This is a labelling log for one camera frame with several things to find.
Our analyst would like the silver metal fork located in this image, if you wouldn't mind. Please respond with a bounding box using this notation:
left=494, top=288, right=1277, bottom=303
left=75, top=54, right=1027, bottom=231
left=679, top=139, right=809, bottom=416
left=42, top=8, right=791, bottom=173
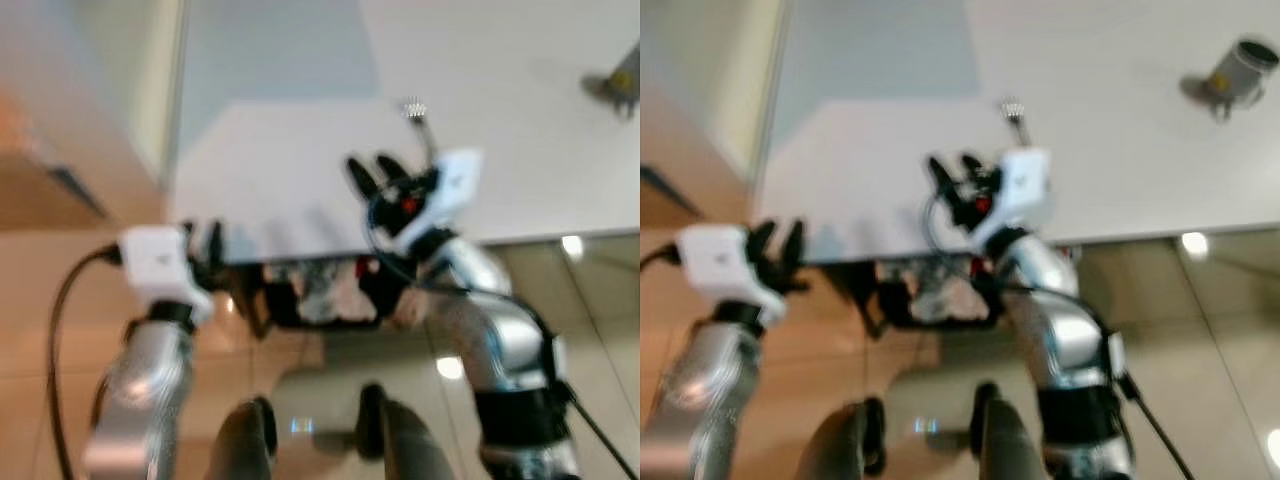
left=398, top=97, right=441, bottom=166
left=999, top=98, right=1033, bottom=153

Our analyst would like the grey left robot leg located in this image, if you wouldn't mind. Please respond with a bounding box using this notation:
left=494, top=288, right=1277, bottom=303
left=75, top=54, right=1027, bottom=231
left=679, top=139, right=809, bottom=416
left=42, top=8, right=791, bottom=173
left=800, top=397, right=887, bottom=480
left=205, top=396, right=280, bottom=480

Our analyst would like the grey robot leg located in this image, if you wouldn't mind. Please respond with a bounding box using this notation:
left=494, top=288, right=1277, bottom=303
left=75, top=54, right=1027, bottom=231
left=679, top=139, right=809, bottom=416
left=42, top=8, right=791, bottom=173
left=205, top=396, right=280, bottom=480
left=357, top=383, right=456, bottom=480
left=968, top=381, right=1053, bottom=480
left=800, top=397, right=887, bottom=480

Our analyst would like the grey cup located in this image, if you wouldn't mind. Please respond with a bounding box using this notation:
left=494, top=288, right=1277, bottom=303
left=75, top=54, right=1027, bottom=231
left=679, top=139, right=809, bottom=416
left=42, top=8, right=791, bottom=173
left=582, top=42, right=641, bottom=119
left=1180, top=38, right=1280, bottom=121

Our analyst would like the grey right robot leg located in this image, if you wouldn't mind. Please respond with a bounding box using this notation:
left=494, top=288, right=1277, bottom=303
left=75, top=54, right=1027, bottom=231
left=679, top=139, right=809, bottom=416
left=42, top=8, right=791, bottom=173
left=357, top=383, right=456, bottom=480
left=968, top=381, right=1053, bottom=480

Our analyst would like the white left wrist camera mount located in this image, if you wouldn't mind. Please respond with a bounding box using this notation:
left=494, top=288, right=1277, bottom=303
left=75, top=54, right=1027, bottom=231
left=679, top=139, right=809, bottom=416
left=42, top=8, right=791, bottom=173
left=118, top=225, right=214, bottom=323
left=676, top=224, right=788, bottom=323

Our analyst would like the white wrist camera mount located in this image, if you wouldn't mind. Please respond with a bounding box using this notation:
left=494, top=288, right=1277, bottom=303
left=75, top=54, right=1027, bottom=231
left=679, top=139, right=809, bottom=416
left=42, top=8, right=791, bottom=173
left=676, top=224, right=788, bottom=323
left=970, top=148, right=1053, bottom=245
left=118, top=225, right=214, bottom=323
left=398, top=148, right=485, bottom=241

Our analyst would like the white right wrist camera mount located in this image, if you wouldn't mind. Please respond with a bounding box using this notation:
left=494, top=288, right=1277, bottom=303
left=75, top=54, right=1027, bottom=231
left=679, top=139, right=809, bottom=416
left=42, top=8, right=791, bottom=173
left=970, top=148, right=1053, bottom=245
left=398, top=148, right=485, bottom=241

